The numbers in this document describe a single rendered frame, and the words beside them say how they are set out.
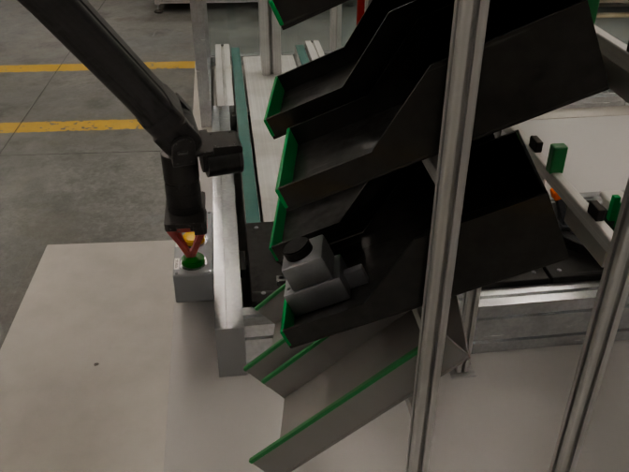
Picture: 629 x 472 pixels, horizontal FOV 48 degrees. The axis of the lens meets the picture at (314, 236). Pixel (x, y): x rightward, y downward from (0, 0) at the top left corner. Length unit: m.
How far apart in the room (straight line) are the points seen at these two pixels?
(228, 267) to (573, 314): 0.58
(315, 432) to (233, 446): 0.29
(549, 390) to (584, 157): 0.87
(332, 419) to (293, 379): 0.15
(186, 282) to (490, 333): 0.52
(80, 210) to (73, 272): 1.99
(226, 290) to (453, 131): 0.71
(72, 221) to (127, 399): 2.25
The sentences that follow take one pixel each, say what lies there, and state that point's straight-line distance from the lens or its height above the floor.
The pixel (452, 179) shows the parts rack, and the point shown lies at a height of 1.40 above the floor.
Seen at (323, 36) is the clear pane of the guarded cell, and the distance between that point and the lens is 2.47.
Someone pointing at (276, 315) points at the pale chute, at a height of 1.01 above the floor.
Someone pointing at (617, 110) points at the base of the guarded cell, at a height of 0.86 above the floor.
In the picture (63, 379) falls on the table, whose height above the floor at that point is 0.86.
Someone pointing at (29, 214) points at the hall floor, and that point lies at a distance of 3.48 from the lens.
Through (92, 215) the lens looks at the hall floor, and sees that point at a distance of 3.37.
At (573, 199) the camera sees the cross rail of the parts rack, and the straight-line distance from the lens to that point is 0.76.
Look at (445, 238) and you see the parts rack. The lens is 0.60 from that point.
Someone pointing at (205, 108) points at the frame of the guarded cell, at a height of 0.91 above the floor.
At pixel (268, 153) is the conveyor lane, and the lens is 1.71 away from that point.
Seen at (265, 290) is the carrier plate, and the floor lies 0.97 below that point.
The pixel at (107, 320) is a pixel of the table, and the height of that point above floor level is 0.86.
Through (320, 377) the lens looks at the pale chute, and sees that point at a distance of 0.90.
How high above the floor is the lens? 1.67
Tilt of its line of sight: 33 degrees down
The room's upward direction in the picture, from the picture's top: straight up
